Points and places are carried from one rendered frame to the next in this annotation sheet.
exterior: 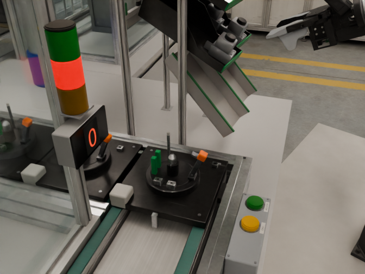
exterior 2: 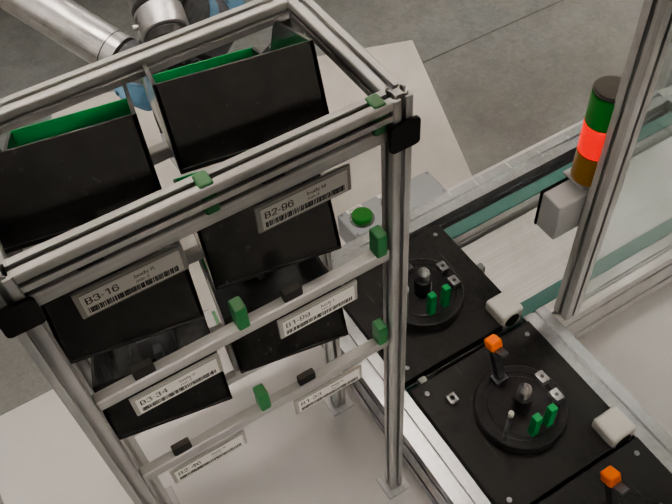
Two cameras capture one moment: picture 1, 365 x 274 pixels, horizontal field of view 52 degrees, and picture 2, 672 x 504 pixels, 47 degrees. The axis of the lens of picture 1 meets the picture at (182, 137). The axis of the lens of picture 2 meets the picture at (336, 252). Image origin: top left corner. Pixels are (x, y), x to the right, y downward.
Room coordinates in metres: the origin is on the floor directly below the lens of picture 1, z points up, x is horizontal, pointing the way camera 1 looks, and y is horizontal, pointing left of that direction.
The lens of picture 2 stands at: (1.38, 0.45, 2.06)
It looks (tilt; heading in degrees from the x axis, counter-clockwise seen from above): 51 degrees down; 224
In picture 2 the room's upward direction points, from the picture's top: 5 degrees counter-clockwise
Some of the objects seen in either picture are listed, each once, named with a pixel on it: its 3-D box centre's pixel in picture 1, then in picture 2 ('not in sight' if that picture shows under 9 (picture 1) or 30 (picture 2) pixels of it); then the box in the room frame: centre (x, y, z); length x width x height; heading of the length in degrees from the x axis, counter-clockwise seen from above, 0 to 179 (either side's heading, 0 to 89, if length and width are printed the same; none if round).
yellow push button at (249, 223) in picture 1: (250, 224); not in sight; (0.59, -0.15, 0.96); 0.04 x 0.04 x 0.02
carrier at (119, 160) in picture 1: (82, 147); (522, 398); (0.82, 0.27, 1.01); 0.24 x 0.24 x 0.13; 72
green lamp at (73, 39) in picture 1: (62, 42); (608, 106); (0.60, 0.20, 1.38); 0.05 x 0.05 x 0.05
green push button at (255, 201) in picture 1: (255, 203); (362, 217); (0.66, -0.17, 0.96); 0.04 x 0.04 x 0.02
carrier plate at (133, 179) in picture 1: (172, 181); (421, 300); (0.74, 0.02, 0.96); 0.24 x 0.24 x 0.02; 72
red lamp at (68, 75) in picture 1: (68, 70); (599, 135); (0.60, 0.20, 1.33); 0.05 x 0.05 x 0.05
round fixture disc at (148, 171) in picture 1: (172, 176); (422, 293); (0.74, 0.02, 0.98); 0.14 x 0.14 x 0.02
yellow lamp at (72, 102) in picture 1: (73, 96); (592, 162); (0.60, 0.20, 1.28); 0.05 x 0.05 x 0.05
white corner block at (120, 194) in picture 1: (121, 195); (503, 310); (0.68, 0.15, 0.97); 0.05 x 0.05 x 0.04; 72
